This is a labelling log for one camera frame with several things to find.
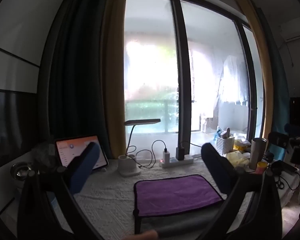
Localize yellow lidded jar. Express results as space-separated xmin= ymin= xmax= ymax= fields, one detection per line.
xmin=256 ymin=162 xmax=269 ymax=174

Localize dark grey towel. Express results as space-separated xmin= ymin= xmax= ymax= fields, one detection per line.
xmin=134 ymin=201 xmax=224 ymax=239

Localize purple towel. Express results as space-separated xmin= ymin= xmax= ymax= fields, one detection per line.
xmin=133 ymin=174 xmax=225 ymax=218

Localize white power strip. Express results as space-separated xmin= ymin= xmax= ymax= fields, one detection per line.
xmin=159 ymin=154 xmax=194 ymax=169

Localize white woven basket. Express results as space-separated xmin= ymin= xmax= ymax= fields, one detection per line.
xmin=216 ymin=136 xmax=235 ymax=155

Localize cardboard boxes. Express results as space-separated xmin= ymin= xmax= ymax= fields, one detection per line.
xmin=201 ymin=116 xmax=219 ymax=133

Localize blue curtain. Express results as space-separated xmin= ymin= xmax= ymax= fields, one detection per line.
xmin=255 ymin=7 xmax=292 ymax=155

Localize white desk lamp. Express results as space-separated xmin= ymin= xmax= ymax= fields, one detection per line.
xmin=117 ymin=119 xmax=161 ymax=178

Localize white air conditioner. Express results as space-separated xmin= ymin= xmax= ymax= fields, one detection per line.
xmin=279 ymin=21 xmax=300 ymax=42

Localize black charging cable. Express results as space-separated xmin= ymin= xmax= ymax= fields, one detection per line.
xmin=126 ymin=140 xmax=168 ymax=168

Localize white textured tablecloth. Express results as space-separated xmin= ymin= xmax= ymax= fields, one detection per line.
xmin=14 ymin=152 xmax=300 ymax=233

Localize yellow curtain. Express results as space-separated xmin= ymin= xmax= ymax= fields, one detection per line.
xmin=236 ymin=0 xmax=274 ymax=153
xmin=100 ymin=0 xmax=128 ymax=159

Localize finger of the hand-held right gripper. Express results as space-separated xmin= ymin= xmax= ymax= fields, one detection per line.
xmin=268 ymin=131 xmax=290 ymax=149
xmin=284 ymin=123 xmax=300 ymax=136

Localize white hanging garment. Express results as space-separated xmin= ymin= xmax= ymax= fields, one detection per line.
xmin=219 ymin=54 xmax=249 ymax=107

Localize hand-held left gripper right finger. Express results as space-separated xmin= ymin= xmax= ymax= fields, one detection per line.
xmin=197 ymin=142 xmax=283 ymax=240

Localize black framed glass sliding door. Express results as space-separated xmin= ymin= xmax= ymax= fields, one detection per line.
xmin=124 ymin=0 xmax=265 ymax=157

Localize steel bowl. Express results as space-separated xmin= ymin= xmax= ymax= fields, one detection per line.
xmin=10 ymin=162 xmax=38 ymax=181

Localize black pouch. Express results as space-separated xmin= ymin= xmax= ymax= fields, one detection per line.
xmin=265 ymin=159 xmax=298 ymax=178

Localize tablet with lit screen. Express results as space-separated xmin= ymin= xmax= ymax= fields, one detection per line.
xmin=54 ymin=135 xmax=109 ymax=173

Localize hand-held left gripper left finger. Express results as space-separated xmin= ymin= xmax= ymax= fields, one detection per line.
xmin=17 ymin=141 xmax=101 ymax=240

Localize yellow plastic packets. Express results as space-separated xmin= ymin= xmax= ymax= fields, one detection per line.
xmin=226 ymin=152 xmax=250 ymax=168

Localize steel tumbler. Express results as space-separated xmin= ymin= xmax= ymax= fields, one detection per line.
xmin=248 ymin=138 xmax=267 ymax=170

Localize dark green curtain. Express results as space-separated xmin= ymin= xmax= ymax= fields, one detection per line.
xmin=39 ymin=0 xmax=113 ymax=160

